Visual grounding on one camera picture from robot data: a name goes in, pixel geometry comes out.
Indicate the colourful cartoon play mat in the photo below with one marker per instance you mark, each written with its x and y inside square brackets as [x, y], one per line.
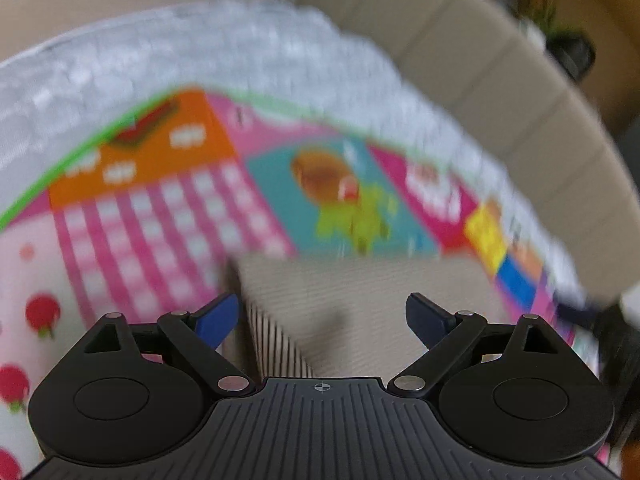
[146, 220]

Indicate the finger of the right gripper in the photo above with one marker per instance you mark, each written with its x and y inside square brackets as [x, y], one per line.
[588, 316]

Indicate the beige padded headboard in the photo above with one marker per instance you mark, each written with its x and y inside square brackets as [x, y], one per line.
[469, 57]

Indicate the white quilted mattress cover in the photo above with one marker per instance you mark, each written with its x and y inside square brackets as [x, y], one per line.
[56, 94]

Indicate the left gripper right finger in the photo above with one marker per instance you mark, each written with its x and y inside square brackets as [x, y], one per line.
[449, 340]

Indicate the beige striped knit sweater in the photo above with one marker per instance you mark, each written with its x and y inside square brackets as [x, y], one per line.
[343, 317]

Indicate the black round appliance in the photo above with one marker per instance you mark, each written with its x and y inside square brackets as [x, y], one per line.
[574, 52]

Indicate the green plant in white pot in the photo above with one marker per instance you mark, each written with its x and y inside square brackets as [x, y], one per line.
[536, 21]

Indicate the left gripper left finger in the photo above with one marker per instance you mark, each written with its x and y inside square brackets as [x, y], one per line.
[191, 342]

